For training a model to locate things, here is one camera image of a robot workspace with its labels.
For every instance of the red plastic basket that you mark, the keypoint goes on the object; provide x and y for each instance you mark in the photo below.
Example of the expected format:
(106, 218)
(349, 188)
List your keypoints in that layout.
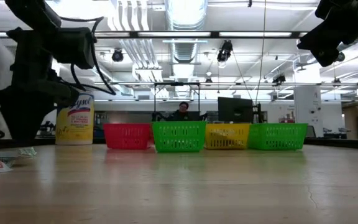
(126, 137)

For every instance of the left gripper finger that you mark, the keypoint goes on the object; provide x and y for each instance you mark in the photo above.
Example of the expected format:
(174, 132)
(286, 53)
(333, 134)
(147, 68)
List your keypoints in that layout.
(26, 124)

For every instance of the person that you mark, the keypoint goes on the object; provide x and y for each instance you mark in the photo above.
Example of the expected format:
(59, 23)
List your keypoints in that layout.
(182, 114)

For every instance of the yellow plastic basket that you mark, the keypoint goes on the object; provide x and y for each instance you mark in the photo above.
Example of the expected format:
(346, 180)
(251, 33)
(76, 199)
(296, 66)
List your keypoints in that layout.
(225, 137)

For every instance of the black ceiling spotlight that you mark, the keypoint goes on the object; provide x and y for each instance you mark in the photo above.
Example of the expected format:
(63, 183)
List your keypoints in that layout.
(342, 57)
(279, 78)
(117, 56)
(225, 51)

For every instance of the yellow Lysol wipes canister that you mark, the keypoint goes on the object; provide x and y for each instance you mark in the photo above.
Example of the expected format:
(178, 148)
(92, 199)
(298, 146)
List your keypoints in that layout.
(76, 130)

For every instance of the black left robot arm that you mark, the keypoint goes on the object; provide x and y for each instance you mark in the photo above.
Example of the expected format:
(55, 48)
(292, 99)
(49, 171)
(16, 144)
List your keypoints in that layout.
(30, 62)

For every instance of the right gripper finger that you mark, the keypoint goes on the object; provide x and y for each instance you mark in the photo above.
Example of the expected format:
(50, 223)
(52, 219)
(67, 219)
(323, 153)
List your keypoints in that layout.
(320, 37)

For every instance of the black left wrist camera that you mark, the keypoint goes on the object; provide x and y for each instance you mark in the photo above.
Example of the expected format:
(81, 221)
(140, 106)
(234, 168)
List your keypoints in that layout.
(73, 46)

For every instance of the black computer monitor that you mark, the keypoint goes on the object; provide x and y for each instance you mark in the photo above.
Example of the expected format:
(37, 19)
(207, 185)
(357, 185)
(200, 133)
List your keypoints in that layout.
(235, 110)

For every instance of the white square pillar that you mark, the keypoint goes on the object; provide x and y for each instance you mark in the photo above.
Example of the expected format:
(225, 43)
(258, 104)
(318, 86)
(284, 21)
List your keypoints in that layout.
(308, 109)

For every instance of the black overhead beam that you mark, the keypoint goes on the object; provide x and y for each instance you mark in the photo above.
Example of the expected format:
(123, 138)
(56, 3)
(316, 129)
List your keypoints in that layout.
(213, 35)

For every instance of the green plastic basket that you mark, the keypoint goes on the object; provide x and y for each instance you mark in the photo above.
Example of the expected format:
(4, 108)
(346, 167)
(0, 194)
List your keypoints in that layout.
(277, 137)
(179, 137)

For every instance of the black background robot arm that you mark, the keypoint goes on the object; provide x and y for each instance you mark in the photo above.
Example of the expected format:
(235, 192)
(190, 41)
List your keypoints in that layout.
(47, 127)

